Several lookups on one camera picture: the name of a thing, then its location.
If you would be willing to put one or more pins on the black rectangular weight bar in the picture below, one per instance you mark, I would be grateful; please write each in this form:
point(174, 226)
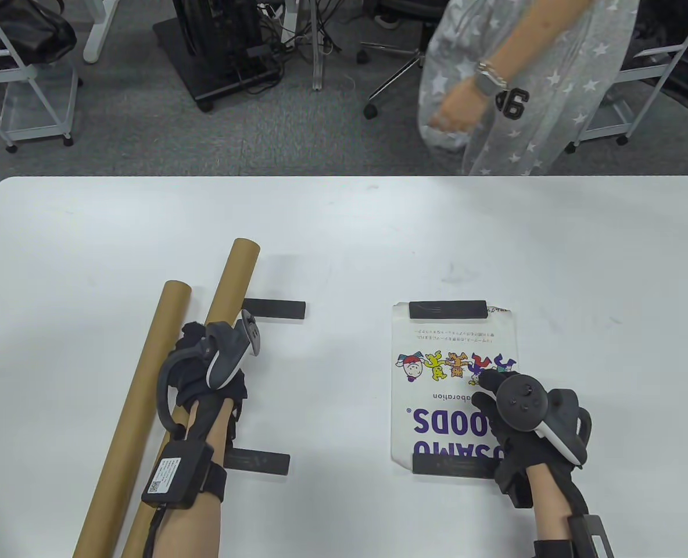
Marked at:
point(260, 462)
point(448, 466)
point(277, 309)
point(448, 310)

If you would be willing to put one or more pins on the person's right hand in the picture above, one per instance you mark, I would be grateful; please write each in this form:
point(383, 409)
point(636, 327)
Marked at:
point(512, 453)

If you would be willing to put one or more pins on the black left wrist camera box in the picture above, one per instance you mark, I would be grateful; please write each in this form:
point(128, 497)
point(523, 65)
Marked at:
point(178, 474)

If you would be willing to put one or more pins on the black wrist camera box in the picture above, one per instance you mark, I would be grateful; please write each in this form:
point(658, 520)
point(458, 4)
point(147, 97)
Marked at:
point(178, 474)
point(591, 537)

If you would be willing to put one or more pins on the white cartoon figures poster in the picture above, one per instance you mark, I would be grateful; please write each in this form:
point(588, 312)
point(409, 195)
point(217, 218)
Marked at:
point(437, 331)

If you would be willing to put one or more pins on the grey hand controller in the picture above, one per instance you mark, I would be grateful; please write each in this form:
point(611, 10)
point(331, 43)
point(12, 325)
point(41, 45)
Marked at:
point(228, 354)
point(521, 401)

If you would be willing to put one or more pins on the grey backpack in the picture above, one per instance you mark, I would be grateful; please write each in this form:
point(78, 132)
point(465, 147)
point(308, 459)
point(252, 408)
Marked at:
point(652, 29)

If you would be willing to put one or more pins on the brown cardboard mailing tube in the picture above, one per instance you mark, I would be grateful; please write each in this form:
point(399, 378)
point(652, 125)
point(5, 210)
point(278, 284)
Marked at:
point(146, 360)
point(236, 273)

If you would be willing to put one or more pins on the white wheeled cart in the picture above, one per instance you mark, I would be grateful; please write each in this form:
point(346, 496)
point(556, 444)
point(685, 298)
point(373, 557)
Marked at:
point(36, 110)
point(617, 122)

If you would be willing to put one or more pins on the black bag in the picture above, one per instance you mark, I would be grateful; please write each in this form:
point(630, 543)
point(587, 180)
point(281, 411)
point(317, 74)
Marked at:
point(18, 35)

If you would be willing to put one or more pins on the silver wristwatch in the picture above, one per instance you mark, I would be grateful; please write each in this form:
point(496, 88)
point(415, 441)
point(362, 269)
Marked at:
point(491, 77)

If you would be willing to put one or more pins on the person's right forearm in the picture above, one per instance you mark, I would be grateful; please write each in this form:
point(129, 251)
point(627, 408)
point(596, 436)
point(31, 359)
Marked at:
point(547, 505)

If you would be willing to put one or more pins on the black wheeled equipment stand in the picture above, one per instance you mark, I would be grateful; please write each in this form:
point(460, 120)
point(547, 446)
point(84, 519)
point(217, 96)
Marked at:
point(204, 64)

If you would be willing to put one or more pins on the white desk leg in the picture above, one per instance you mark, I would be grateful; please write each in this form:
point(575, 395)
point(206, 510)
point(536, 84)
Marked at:
point(319, 70)
point(97, 40)

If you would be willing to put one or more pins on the black office chair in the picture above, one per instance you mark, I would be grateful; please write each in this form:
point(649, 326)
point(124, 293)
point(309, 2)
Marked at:
point(399, 70)

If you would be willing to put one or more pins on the person's left hand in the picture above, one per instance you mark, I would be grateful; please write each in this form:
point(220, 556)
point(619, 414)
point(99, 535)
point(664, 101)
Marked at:
point(204, 398)

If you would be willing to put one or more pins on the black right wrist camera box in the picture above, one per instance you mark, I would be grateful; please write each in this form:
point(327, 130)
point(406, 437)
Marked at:
point(591, 537)

